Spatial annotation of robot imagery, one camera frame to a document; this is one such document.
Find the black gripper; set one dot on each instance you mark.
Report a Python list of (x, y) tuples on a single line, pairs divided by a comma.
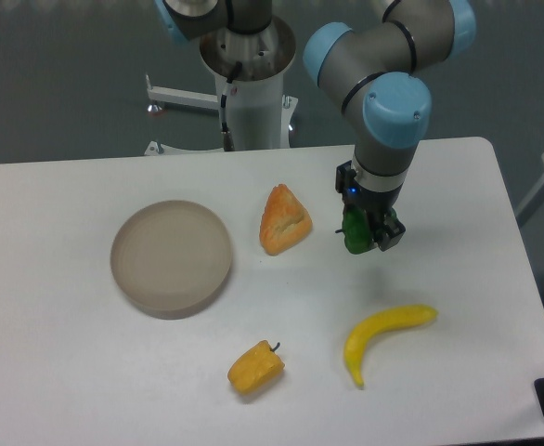
[(359, 188)]

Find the green toy pepper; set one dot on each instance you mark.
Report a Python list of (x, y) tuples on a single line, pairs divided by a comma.
[(360, 237)]

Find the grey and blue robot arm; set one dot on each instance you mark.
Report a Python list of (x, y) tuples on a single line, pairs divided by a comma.
[(370, 77)]

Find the yellow toy pepper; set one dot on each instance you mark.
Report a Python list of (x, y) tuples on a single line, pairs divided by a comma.
[(255, 368)]

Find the beige round plate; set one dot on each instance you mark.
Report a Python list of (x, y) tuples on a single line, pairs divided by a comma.
[(172, 259)]

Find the orange toy bread slice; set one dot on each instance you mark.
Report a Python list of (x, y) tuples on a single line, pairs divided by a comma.
[(285, 221)]

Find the yellow toy banana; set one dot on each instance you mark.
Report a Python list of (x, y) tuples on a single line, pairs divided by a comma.
[(381, 323)]

